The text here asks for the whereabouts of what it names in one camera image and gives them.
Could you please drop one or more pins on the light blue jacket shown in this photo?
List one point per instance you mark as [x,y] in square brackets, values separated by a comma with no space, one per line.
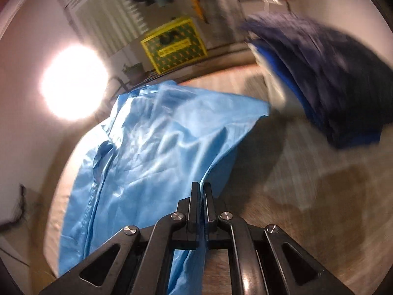
[153,159]

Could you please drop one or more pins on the white green striped cloth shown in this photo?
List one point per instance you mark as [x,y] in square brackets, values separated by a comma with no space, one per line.
[101,21]

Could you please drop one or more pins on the folded white garment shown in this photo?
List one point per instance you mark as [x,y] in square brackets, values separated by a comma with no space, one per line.
[276,83]

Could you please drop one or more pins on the pile of folded clothes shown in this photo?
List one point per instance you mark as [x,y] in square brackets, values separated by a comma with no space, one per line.
[337,76]

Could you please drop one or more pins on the small potted plant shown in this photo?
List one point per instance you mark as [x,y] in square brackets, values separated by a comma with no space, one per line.
[133,70]

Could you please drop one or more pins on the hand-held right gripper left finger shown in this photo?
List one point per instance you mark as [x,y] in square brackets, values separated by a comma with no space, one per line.
[195,209]

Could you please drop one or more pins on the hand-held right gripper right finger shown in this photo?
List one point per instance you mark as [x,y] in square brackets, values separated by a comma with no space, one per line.
[209,209]

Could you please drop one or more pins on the folded blue garment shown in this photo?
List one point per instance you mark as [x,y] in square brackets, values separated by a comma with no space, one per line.
[282,67]

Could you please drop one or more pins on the yellow green box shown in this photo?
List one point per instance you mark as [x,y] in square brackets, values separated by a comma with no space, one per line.
[175,46]

